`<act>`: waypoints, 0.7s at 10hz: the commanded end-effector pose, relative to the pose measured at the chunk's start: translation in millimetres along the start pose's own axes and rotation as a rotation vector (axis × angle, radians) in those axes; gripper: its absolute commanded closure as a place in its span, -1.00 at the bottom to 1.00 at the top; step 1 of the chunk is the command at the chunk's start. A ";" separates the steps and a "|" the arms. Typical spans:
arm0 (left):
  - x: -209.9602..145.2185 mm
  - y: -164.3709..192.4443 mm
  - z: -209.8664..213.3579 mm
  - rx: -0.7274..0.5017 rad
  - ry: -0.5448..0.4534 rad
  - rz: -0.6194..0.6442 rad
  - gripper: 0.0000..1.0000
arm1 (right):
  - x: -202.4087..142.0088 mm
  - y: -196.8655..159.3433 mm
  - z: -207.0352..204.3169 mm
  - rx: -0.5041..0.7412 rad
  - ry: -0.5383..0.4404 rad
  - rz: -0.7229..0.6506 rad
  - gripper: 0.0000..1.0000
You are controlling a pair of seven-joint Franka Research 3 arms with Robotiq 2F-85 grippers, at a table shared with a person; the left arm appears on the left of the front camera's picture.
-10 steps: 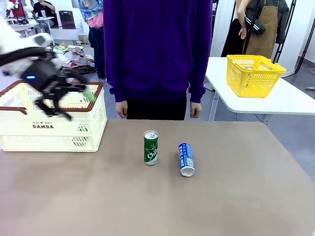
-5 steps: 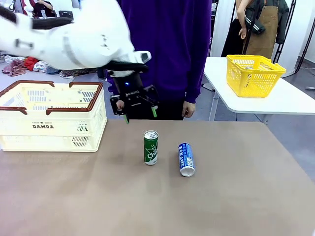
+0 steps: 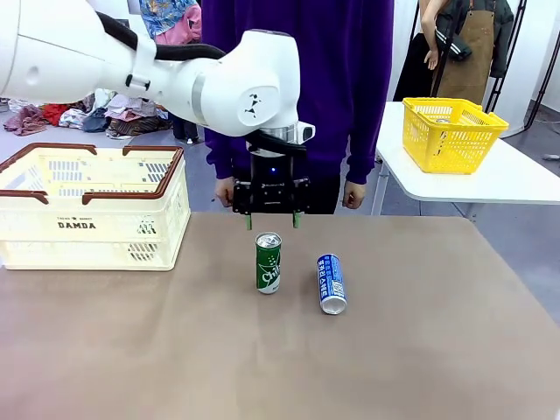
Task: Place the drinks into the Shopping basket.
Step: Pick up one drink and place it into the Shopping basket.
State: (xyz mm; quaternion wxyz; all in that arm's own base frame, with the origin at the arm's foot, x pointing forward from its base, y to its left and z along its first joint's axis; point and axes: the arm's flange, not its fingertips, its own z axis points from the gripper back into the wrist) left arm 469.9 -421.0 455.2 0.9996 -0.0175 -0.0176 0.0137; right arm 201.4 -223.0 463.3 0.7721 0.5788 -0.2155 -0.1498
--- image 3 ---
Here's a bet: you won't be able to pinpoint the white patterned cloth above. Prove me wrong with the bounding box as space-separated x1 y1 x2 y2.
58 108 88 130

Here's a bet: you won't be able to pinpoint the person's left forearm purple sleeve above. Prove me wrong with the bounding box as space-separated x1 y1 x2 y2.
345 104 389 186

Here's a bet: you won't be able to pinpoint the blue Pocari Sweat can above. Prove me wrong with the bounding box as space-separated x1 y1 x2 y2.
316 253 349 316

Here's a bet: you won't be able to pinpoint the purple sweater torso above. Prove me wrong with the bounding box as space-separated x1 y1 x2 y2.
199 0 395 185

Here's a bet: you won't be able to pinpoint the black stand pole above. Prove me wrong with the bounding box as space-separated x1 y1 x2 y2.
522 0 560 131
483 0 526 113

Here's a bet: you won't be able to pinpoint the white side table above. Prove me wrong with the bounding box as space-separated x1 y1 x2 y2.
374 100 560 215

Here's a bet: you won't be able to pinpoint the cream shopping basket brown handles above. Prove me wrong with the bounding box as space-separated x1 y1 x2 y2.
0 143 193 271

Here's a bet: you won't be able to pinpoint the bystander in blue patterned shirt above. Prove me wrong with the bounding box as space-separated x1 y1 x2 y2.
138 0 203 145

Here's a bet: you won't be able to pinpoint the person's right hand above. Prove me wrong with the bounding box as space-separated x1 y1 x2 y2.
213 177 235 207

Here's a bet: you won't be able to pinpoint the maroon patterned cloth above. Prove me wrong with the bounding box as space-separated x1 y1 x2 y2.
3 104 48 137

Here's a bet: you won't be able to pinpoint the dark grey jacket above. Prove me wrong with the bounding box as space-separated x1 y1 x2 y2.
435 0 515 79

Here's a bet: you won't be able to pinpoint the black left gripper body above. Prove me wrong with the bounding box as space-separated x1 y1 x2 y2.
248 152 295 215

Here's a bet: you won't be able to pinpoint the person's right forearm purple sleeve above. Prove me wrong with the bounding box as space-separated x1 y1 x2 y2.
203 117 237 180

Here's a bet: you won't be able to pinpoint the black hanging garment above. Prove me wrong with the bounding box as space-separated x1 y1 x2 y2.
392 32 438 102

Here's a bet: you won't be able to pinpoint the brown leather apron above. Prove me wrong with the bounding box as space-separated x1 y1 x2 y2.
430 0 498 106

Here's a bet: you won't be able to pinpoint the lilac grey cloth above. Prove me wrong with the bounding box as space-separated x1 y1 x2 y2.
103 89 158 122

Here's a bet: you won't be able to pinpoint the red cloth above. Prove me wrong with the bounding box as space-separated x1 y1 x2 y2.
41 102 75 127

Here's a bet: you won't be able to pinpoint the person's left hand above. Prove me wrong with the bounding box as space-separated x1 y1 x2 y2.
341 181 365 210

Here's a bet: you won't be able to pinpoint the brown plaid cloth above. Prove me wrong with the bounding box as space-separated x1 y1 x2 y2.
106 114 172 140

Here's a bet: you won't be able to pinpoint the white curved backdrop panel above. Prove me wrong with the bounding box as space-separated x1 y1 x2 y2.
391 0 546 132

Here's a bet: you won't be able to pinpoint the yellow plastic basket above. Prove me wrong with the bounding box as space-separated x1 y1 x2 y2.
401 96 510 175

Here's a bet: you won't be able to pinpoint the blue denim cloth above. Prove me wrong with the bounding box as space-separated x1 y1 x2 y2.
81 107 109 133

